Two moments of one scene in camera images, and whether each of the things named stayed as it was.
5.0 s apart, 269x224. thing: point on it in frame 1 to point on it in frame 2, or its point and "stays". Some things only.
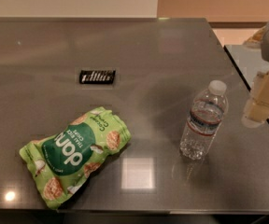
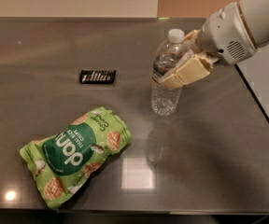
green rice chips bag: (60, 162) stays
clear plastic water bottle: (207, 113) to (165, 100)
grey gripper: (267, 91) to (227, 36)
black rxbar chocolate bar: (97, 77) stays
